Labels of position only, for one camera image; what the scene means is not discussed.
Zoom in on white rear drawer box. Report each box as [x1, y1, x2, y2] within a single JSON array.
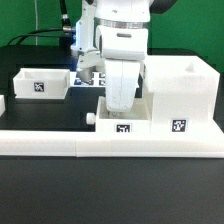
[[13, 68, 70, 99]]

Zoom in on black cable with connector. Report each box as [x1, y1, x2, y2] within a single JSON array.
[[7, 0, 77, 52]]

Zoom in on white L-shaped fence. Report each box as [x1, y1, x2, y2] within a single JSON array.
[[0, 95, 224, 158]]

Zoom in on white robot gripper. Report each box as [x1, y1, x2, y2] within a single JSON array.
[[95, 25, 148, 118]]

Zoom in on white front drawer box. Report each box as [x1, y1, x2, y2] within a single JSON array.
[[86, 96, 151, 134]]

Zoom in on white marker sheet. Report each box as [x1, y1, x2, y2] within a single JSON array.
[[70, 72, 105, 88]]

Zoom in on white drawer box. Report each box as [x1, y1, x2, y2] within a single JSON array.
[[13, 68, 70, 99], [86, 96, 151, 134]]

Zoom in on white drawer cabinet housing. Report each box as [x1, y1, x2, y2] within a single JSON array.
[[143, 55, 220, 133]]

